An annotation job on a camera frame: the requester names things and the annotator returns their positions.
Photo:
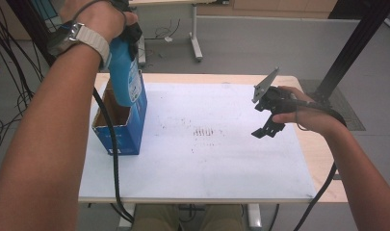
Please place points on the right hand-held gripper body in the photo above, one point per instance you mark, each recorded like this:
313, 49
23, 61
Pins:
276, 101

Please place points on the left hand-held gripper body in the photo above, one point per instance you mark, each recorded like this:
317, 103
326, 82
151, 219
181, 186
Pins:
134, 33

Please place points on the blue bottle with white cap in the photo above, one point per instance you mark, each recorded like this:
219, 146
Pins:
122, 80

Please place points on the blue cardboard box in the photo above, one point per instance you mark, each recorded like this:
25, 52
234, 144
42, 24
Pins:
131, 134

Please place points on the person's right hand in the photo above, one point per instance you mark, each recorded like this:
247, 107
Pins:
314, 120

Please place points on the person's left hand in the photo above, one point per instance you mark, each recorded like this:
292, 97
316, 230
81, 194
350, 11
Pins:
96, 16

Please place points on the white plug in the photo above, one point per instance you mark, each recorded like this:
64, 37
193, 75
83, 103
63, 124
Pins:
168, 39

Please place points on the light wooden table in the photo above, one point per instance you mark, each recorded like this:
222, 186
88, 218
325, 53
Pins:
311, 150

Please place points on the white desk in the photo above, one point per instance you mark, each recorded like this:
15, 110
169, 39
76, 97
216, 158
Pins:
194, 32

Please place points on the grey floor mat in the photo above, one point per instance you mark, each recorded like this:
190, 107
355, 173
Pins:
340, 96

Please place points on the white table mat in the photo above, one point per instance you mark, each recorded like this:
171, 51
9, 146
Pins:
199, 173

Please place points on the teal panel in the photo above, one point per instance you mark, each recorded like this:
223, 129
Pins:
49, 6

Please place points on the person's khaki trousers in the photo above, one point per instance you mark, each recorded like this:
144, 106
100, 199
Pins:
157, 218

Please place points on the black metal post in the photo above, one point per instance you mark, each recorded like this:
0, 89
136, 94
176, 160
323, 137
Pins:
353, 45
25, 16

